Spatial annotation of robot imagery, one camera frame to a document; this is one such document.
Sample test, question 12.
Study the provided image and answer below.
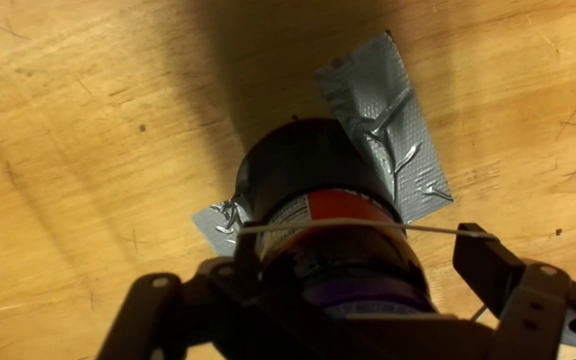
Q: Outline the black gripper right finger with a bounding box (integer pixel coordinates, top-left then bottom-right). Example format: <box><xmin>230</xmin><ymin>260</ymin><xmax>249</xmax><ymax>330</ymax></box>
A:
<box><xmin>452</xmin><ymin>222</ymin><xmax>576</xmax><ymax>360</ymax></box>

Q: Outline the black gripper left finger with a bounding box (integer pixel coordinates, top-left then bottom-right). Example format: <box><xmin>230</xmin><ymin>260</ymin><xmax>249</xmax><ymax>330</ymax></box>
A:
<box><xmin>95</xmin><ymin>222</ymin><xmax>263</xmax><ymax>360</ymax></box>

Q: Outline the thin pale elastic band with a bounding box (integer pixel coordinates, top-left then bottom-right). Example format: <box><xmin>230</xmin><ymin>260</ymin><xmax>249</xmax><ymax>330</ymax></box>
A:
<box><xmin>235</xmin><ymin>218</ymin><xmax>499</xmax><ymax>324</ymax></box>

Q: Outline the dark bottle with purple cap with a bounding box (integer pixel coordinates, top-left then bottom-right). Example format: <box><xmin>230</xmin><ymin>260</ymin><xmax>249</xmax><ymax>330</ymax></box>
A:
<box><xmin>232</xmin><ymin>116</ymin><xmax>436</xmax><ymax>316</ymax></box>

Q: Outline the grey duct tape piece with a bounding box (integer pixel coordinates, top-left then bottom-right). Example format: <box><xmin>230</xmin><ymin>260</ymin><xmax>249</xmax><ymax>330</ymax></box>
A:
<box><xmin>311</xmin><ymin>29</ymin><xmax>456</xmax><ymax>225</ymax></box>
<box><xmin>189</xmin><ymin>198</ymin><xmax>255</xmax><ymax>260</ymax></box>

